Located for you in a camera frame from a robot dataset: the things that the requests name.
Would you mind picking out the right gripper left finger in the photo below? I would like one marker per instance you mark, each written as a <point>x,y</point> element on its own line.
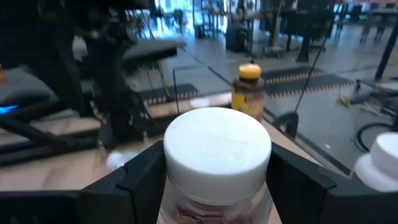
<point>136,193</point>

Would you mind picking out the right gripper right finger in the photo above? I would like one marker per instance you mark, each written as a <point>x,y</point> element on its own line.
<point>295,193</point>

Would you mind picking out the small white bottle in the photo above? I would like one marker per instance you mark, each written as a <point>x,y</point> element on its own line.
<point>121,159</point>

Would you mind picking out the clear gummy bottle white cap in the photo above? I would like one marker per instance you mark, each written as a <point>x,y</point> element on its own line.
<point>217,155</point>

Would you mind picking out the large white bottle maroon label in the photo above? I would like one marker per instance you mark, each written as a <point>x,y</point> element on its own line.
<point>379,161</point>

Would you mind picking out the amber bottle yellow cap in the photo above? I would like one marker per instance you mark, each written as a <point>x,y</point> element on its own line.
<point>248,93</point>

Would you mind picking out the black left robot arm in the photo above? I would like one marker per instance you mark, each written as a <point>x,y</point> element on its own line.
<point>109,93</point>

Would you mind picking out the black orange striped floor mat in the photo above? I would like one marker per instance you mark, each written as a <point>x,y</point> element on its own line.
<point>326,82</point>

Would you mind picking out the backlit keyboard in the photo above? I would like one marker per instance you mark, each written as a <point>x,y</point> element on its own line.
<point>7,109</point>

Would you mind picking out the dark grey desk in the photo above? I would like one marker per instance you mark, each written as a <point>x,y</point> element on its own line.
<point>25,87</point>

